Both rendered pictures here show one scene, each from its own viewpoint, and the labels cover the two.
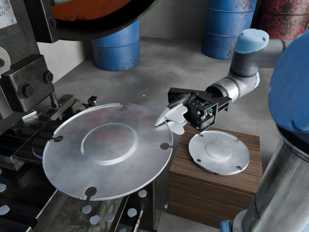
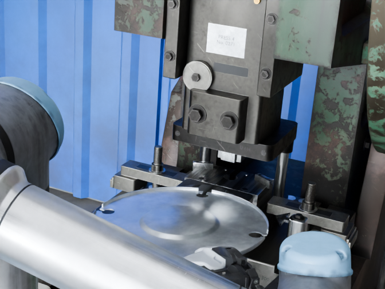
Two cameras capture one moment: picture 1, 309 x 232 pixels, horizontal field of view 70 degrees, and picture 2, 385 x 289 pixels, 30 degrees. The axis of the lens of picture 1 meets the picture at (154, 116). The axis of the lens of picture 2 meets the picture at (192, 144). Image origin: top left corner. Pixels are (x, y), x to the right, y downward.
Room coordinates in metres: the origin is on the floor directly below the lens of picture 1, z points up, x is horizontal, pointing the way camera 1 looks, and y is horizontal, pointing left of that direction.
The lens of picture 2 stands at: (0.55, -0.93, 1.33)
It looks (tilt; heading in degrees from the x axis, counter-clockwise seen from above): 21 degrees down; 99
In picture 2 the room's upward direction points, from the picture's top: 4 degrees clockwise
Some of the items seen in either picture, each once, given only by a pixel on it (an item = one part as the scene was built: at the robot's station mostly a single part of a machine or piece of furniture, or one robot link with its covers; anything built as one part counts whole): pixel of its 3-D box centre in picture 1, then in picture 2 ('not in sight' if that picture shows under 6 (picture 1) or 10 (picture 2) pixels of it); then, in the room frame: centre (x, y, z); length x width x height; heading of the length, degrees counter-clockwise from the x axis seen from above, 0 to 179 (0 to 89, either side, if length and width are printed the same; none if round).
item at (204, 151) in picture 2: not in sight; (205, 146); (0.36, 0.43, 0.81); 0.02 x 0.02 x 0.14
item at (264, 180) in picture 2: (28, 115); (263, 180); (0.49, 0.35, 0.78); 0.04 x 0.03 x 0.02; 165
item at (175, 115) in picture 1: (174, 117); (201, 258); (0.44, -0.05, 0.82); 0.09 x 0.06 x 0.03; 127
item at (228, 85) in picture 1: (221, 94); not in sight; (0.55, -0.19, 0.82); 0.08 x 0.05 x 0.08; 37
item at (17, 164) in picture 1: (20, 139); (228, 188); (0.43, 0.35, 0.76); 0.15 x 0.09 x 0.05; 165
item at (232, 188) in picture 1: (212, 174); not in sight; (0.78, -0.32, 0.18); 0.40 x 0.38 x 0.35; 72
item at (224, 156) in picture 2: not in sight; (231, 149); (0.43, 0.34, 0.84); 0.05 x 0.03 x 0.04; 165
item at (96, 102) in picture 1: (95, 109); (295, 239); (0.57, 0.18, 0.75); 0.03 x 0.03 x 0.10; 75
